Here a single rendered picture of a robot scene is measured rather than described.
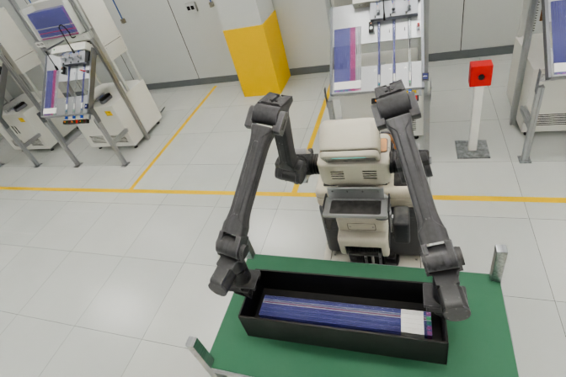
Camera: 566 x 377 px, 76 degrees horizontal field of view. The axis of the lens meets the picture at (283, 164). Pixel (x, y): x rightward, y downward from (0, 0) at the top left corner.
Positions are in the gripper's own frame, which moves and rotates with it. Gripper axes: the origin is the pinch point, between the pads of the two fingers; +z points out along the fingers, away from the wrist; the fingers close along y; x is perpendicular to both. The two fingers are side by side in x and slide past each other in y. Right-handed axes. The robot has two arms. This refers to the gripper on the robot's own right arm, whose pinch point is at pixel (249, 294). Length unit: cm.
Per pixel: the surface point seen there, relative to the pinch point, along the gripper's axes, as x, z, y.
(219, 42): 400, 42, -196
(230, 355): -12.8, 15.5, -7.0
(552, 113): 228, 79, 156
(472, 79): 209, 35, 94
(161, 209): 141, 108, -171
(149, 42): 402, 29, -309
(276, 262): 23.7, 14.5, -0.9
